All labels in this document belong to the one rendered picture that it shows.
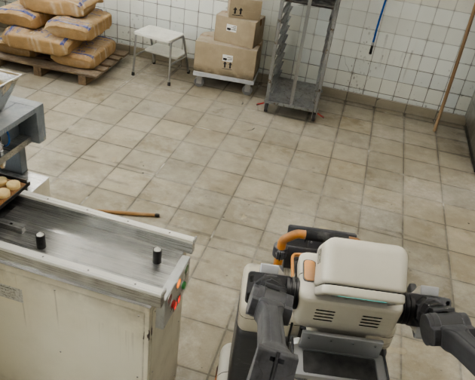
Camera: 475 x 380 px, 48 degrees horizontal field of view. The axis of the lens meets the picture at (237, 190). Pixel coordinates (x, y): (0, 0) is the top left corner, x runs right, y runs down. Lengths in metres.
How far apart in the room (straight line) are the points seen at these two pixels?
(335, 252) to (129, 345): 0.90
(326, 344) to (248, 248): 1.90
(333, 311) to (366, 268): 0.18
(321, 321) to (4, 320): 1.20
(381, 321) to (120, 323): 0.86
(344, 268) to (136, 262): 0.85
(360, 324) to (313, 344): 0.14
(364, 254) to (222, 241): 2.12
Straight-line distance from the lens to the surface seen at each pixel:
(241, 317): 1.88
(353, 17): 5.46
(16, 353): 2.30
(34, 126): 2.24
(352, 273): 1.33
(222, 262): 3.24
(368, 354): 1.57
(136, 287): 1.76
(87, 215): 2.08
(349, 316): 1.48
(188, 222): 3.51
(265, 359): 0.99
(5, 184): 2.25
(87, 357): 2.10
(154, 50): 5.69
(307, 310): 1.46
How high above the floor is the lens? 2.12
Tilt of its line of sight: 33 degrees down
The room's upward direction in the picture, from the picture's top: 8 degrees clockwise
